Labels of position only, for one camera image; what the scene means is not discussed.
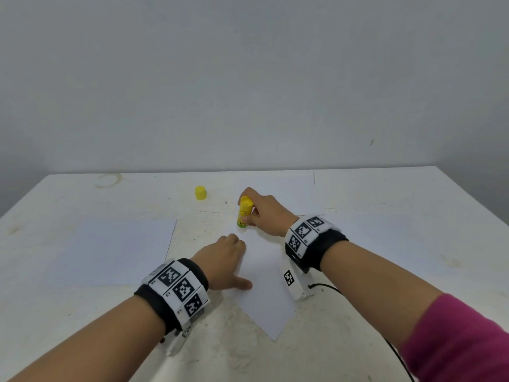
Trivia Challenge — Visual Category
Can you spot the person's right hand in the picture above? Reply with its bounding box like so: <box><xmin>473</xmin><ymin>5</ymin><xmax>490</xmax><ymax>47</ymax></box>
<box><xmin>238</xmin><ymin>187</ymin><xmax>300</xmax><ymax>238</ymax></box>

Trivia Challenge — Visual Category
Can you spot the black cable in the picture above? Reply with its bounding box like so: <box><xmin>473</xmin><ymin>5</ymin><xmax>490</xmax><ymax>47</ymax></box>
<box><xmin>309</xmin><ymin>282</ymin><xmax>415</xmax><ymax>382</ymax></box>

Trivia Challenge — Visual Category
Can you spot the person's left hand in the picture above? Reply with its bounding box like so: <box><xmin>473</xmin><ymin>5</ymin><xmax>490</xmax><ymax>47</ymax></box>
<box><xmin>191</xmin><ymin>233</ymin><xmax>254</xmax><ymax>293</ymax></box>

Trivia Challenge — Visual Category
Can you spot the black marker wristband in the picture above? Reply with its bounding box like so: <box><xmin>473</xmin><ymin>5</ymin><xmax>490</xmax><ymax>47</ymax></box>
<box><xmin>134</xmin><ymin>257</ymin><xmax>211</xmax><ymax>335</ymax></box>
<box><xmin>284</xmin><ymin>214</ymin><xmax>349</xmax><ymax>274</ymax></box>

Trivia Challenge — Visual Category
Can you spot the stack of white paper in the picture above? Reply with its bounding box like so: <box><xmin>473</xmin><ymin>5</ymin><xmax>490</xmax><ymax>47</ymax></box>
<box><xmin>342</xmin><ymin>211</ymin><xmax>446</xmax><ymax>275</ymax></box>
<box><xmin>46</xmin><ymin>216</ymin><xmax>178</xmax><ymax>287</ymax></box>

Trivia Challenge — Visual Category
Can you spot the yellow glue stick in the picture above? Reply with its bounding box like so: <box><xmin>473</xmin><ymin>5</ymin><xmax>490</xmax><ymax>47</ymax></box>
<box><xmin>237</xmin><ymin>196</ymin><xmax>256</xmax><ymax>229</ymax></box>

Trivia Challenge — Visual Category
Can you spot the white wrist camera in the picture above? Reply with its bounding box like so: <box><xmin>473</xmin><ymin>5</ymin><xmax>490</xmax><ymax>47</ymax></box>
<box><xmin>282</xmin><ymin>262</ymin><xmax>315</xmax><ymax>301</ymax></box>
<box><xmin>163</xmin><ymin>318</ymin><xmax>196</xmax><ymax>357</ymax></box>

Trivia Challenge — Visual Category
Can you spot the person's right forearm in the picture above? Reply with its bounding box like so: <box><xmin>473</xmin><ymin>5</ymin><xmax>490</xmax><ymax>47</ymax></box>
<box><xmin>320</xmin><ymin>241</ymin><xmax>442</xmax><ymax>347</ymax></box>

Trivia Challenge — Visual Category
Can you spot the pink sleeve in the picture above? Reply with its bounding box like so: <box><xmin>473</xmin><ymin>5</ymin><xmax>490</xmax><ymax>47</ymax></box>
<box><xmin>399</xmin><ymin>293</ymin><xmax>509</xmax><ymax>382</ymax></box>

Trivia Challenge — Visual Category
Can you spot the person's left forearm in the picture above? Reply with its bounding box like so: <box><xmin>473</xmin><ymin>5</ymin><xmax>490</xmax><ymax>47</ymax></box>
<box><xmin>8</xmin><ymin>294</ymin><xmax>168</xmax><ymax>382</ymax></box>

